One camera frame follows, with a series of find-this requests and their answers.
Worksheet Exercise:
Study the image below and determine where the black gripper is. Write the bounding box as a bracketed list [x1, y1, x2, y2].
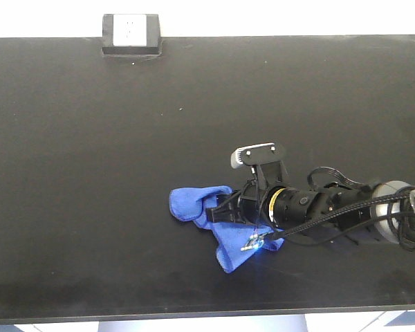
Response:
[205, 162, 327, 230]

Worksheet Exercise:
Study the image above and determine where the blue cloth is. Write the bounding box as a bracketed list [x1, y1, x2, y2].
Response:
[169, 185, 284, 273]

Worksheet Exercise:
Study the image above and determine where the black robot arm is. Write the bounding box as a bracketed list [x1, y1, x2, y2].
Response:
[206, 162, 415, 251]

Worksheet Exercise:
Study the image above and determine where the black power outlet box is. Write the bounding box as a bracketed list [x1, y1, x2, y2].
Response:
[102, 14, 162, 57]

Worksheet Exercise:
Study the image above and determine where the braided black cable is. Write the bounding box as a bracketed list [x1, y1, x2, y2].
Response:
[240, 167, 415, 252]

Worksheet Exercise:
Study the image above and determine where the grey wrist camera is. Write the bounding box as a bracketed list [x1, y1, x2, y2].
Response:
[230, 142, 286, 169]

